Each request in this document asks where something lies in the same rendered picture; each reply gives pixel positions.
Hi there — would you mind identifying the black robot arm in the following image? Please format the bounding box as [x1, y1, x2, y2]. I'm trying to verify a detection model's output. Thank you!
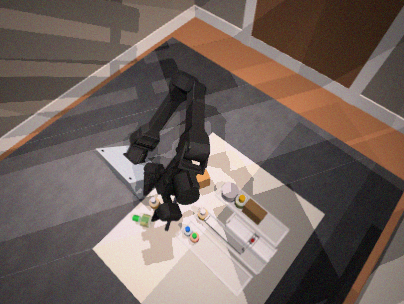
[123, 70, 210, 205]

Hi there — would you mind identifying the orange box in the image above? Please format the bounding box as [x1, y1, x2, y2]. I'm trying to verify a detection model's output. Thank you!
[196, 169, 210, 189]

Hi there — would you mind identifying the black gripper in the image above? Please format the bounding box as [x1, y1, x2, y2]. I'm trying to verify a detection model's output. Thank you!
[143, 162, 182, 222]

